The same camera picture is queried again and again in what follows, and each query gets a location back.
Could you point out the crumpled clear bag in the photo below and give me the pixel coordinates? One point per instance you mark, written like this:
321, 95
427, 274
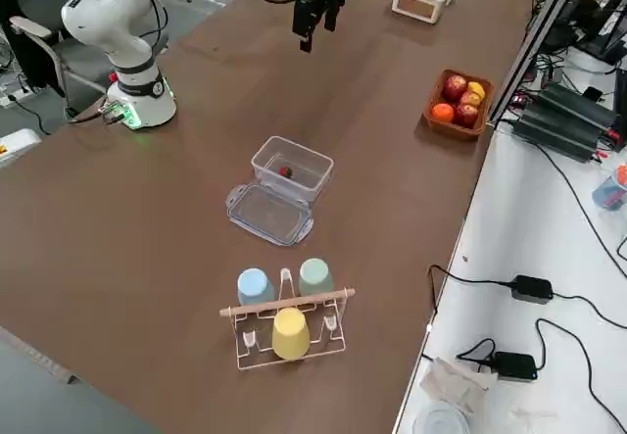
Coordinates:
455, 380

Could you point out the brown fruit basket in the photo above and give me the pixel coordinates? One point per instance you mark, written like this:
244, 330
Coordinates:
450, 130

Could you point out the grey office chair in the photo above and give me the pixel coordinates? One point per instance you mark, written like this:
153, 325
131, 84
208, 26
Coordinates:
29, 26

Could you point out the blue cup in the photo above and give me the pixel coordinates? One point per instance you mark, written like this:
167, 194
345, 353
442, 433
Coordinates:
255, 287

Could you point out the clear plastic box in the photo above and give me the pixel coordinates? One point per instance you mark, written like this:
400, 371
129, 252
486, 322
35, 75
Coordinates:
294, 159

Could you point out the white plastic box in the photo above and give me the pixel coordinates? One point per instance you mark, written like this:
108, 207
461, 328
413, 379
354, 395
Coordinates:
416, 5

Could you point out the clear round lid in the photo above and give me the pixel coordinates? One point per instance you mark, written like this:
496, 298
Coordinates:
441, 419

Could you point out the white control box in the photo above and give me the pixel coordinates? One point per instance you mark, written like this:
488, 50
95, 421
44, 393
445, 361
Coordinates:
17, 147

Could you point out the blue-rimmed clear lid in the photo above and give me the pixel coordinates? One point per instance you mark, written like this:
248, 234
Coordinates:
269, 216

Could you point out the clear cup with pens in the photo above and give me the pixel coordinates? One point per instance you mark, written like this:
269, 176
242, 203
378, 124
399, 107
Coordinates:
610, 191

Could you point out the yellow lemon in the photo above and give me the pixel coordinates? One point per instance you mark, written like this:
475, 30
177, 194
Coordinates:
477, 90

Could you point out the black power adapter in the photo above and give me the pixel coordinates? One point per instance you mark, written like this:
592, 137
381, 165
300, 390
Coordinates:
514, 365
533, 288

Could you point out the aluminium frame post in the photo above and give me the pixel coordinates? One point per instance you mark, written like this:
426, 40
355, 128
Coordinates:
539, 42

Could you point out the yellow cup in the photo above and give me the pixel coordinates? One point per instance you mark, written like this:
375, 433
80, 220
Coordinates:
291, 333

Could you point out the pale green cup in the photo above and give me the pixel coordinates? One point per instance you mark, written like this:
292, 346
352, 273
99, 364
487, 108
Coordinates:
316, 277

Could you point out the red apple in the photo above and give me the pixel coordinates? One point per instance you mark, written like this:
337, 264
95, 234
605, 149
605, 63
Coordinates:
467, 115
471, 99
454, 87

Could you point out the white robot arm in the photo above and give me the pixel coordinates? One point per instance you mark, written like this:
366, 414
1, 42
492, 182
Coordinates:
108, 22

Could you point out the red strawberry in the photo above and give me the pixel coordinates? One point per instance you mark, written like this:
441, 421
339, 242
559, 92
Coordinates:
285, 172

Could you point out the black finned power supply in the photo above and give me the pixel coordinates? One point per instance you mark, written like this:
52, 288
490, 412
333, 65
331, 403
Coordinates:
553, 135
578, 106

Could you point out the orange fruit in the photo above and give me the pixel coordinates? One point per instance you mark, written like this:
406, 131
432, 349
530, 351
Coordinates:
443, 112

